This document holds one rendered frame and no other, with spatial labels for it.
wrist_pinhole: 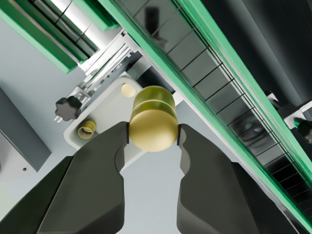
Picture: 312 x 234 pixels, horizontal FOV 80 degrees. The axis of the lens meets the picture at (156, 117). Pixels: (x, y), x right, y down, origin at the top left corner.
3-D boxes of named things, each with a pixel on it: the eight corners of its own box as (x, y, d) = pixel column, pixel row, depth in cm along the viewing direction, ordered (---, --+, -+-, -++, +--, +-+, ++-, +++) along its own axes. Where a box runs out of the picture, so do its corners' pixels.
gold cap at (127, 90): (139, 80, 45) (139, 86, 41) (134, 93, 46) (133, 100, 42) (126, 74, 44) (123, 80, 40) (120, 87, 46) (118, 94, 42)
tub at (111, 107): (176, 110, 51) (180, 126, 43) (120, 155, 57) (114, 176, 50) (128, 61, 44) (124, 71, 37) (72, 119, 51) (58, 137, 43)
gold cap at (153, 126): (133, 84, 15) (125, 106, 11) (176, 86, 15) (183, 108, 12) (133, 122, 17) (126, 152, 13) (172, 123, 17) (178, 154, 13)
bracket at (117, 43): (139, 45, 37) (137, 50, 31) (107, 77, 40) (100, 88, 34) (126, 30, 36) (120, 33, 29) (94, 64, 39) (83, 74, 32)
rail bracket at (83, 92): (144, 42, 30) (140, 56, 19) (81, 107, 35) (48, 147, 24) (131, 27, 29) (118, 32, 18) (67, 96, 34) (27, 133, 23)
